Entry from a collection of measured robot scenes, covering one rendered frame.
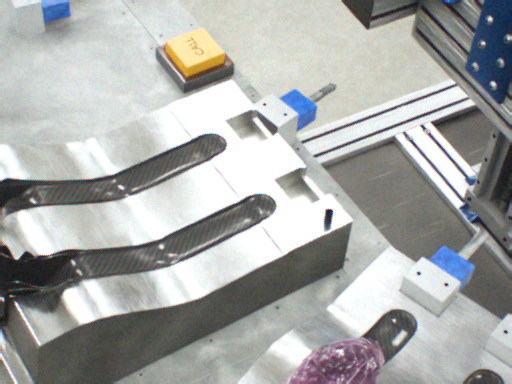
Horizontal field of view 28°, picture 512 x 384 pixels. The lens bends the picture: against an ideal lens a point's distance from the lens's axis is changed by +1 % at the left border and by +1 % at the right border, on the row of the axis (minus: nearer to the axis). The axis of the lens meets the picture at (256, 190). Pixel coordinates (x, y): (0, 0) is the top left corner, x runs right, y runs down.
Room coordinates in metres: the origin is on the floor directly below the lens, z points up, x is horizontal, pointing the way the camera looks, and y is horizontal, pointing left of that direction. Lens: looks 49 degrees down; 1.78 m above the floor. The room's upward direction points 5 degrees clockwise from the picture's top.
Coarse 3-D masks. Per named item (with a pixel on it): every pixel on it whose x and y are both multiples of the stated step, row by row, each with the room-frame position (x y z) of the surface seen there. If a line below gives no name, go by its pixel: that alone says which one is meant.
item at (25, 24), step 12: (12, 0) 1.09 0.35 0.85; (24, 0) 1.09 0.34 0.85; (36, 0) 1.10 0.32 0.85; (48, 0) 1.11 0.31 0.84; (60, 0) 1.12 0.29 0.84; (72, 0) 1.13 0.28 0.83; (12, 12) 1.10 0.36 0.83; (24, 12) 1.08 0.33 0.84; (36, 12) 1.09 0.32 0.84; (48, 12) 1.10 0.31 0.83; (60, 12) 1.11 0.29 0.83; (24, 24) 1.08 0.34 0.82; (36, 24) 1.09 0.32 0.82; (24, 36) 1.08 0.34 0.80
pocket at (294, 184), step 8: (296, 168) 0.80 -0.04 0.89; (304, 168) 0.80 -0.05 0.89; (280, 176) 0.79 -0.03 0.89; (288, 176) 0.79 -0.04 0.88; (296, 176) 0.80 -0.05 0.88; (304, 176) 0.80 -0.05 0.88; (280, 184) 0.79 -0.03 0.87; (288, 184) 0.79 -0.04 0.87; (296, 184) 0.80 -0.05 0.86; (304, 184) 0.79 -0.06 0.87; (312, 184) 0.79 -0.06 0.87; (288, 192) 0.78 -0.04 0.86; (296, 192) 0.79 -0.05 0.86; (304, 192) 0.79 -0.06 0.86; (312, 192) 0.78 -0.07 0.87; (320, 192) 0.78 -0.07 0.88; (296, 200) 0.77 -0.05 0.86; (304, 200) 0.77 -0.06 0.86; (312, 200) 0.78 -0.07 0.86
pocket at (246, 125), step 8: (248, 112) 0.89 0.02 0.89; (256, 112) 0.89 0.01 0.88; (232, 120) 0.87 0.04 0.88; (240, 120) 0.88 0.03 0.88; (248, 120) 0.89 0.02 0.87; (256, 120) 0.89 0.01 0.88; (232, 128) 0.87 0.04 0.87; (240, 128) 0.88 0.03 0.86; (248, 128) 0.88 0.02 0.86; (256, 128) 0.88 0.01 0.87; (264, 128) 0.87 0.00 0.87; (240, 136) 0.87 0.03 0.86; (248, 136) 0.87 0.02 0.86; (256, 136) 0.87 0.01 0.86; (264, 136) 0.86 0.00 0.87; (272, 136) 0.86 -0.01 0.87; (248, 144) 0.86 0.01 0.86; (256, 144) 0.86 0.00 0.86
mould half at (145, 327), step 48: (192, 96) 0.90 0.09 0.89; (240, 96) 0.91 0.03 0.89; (48, 144) 0.79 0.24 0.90; (96, 144) 0.82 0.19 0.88; (144, 144) 0.82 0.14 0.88; (240, 144) 0.83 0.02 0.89; (144, 192) 0.75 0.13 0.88; (192, 192) 0.75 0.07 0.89; (240, 192) 0.76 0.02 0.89; (0, 240) 0.63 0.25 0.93; (48, 240) 0.63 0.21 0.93; (96, 240) 0.66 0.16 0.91; (144, 240) 0.68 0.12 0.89; (240, 240) 0.69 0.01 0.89; (288, 240) 0.69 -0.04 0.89; (336, 240) 0.72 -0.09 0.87; (96, 288) 0.58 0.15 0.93; (144, 288) 0.61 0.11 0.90; (192, 288) 0.62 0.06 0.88; (240, 288) 0.64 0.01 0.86; (288, 288) 0.68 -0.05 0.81; (0, 336) 0.56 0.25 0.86; (48, 336) 0.52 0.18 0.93; (96, 336) 0.54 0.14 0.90; (144, 336) 0.57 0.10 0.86; (192, 336) 0.61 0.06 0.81
